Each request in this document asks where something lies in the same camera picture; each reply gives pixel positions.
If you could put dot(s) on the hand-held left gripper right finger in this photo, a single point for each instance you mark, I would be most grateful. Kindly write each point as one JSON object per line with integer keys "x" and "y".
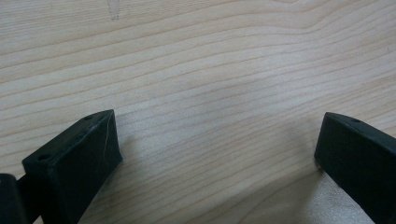
{"x": 358, "y": 161}

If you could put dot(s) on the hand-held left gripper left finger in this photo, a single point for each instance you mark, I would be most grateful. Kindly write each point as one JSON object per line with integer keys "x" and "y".
{"x": 71, "y": 161}

